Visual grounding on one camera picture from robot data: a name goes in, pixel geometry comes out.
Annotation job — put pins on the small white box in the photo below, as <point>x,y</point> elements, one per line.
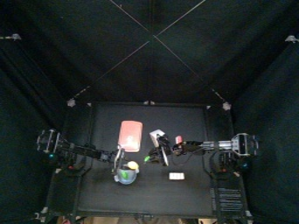
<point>177,176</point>

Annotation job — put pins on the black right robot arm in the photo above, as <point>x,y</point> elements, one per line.
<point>226,145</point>

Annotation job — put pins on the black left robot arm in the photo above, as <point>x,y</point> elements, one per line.
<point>78,149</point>

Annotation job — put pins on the silver frame middle bracket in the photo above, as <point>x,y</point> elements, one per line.
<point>149,102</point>

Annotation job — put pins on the silver frame corner bracket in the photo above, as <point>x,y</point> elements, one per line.
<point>14,37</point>
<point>226,106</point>
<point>71,102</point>
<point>292,38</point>

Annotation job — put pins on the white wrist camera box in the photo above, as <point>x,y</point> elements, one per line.
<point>157,135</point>

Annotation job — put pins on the red rectangular tray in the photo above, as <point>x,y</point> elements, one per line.
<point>130,136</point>

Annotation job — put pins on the green corn husk piece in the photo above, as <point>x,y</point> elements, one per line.
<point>125,174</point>
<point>148,159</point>

